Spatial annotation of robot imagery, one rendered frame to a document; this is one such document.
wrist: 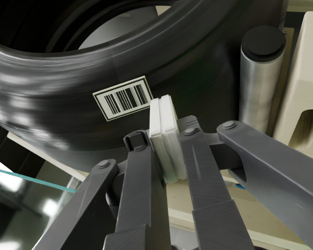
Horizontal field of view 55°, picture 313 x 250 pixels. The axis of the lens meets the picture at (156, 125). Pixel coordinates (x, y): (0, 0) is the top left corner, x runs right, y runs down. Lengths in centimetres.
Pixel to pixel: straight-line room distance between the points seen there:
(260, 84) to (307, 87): 6
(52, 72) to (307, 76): 27
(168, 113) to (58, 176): 1138
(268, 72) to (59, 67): 24
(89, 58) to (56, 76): 4
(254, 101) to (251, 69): 7
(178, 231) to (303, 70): 78
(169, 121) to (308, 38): 22
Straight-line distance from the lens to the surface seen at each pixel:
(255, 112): 43
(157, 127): 16
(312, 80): 32
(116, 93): 33
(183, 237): 101
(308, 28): 36
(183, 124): 17
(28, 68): 40
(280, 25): 71
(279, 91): 71
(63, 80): 37
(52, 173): 1173
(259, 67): 34
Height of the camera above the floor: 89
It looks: 19 degrees up
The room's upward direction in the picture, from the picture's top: 80 degrees counter-clockwise
